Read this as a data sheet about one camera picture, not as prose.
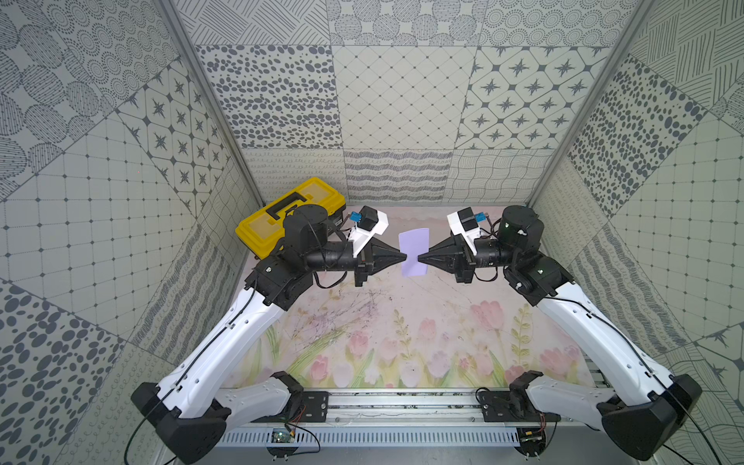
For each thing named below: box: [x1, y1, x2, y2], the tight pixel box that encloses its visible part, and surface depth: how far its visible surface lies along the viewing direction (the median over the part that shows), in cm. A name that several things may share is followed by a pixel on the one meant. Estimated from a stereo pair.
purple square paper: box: [398, 227, 431, 278], surface depth 55 cm
